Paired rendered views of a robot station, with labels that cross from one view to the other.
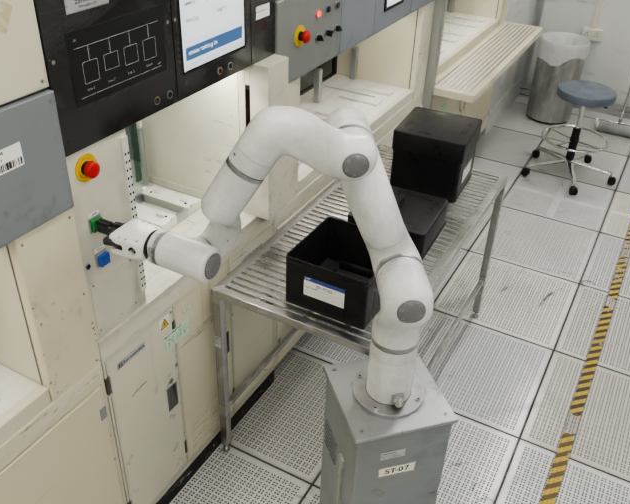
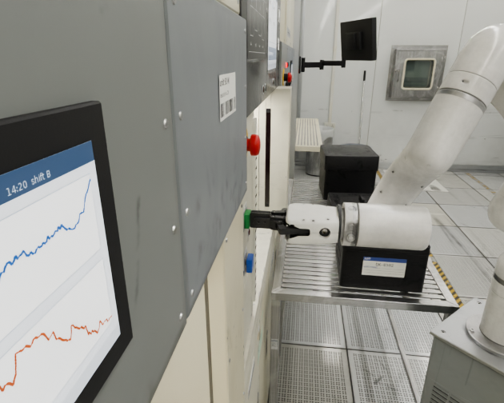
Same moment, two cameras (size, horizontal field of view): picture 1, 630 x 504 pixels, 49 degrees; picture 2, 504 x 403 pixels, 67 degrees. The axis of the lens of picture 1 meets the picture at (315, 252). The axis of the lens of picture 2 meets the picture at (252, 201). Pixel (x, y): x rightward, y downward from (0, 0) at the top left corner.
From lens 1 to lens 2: 1.21 m
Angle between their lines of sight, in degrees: 22
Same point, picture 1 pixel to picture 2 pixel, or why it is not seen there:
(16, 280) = (208, 300)
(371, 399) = not seen: outside the picture
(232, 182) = (468, 113)
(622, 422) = not seen: outside the picture
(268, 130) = not seen: outside the picture
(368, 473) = not seen: outside the picture
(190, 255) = (411, 217)
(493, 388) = (418, 329)
